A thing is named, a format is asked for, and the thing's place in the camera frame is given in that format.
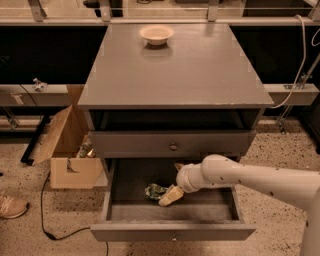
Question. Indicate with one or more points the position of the open cardboard box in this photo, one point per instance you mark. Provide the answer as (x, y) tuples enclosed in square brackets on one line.
[(61, 145)]

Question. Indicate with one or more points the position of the low grey bench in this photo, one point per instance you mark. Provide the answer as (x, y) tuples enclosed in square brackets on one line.
[(27, 96), (289, 95)]

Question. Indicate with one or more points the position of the open grey middle drawer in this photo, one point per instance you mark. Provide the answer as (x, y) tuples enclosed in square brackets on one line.
[(128, 215)]

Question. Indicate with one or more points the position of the items in cardboard box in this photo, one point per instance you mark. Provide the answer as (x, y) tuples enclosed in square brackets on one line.
[(86, 150)]

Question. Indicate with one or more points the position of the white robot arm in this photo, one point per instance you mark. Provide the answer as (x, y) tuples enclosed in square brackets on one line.
[(295, 187)]

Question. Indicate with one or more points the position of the metal railing frame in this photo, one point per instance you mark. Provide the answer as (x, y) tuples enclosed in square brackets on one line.
[(231, 12)]

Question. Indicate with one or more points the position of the tan sneaker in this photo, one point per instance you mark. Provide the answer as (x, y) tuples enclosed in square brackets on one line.
[(12, 207)]

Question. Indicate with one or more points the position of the closed grey top drawer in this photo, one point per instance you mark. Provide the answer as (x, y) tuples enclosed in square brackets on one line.
[(170, 144)]

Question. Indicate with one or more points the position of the left low grey bench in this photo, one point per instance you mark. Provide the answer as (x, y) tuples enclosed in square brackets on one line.
[(27, 96)]

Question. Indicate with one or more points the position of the right low grey bench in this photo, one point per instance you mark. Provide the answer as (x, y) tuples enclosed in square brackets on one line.
[(289, 95)]

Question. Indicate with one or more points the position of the grey drawer cabinet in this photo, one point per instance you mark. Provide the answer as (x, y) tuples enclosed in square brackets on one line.
[(199, 81)]

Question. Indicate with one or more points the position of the white paper bowl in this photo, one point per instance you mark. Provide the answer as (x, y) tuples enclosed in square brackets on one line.
[(156, 35)]

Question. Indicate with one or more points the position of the small clear plastic object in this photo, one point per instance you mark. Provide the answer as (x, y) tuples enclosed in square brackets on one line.
[(39, 86)]

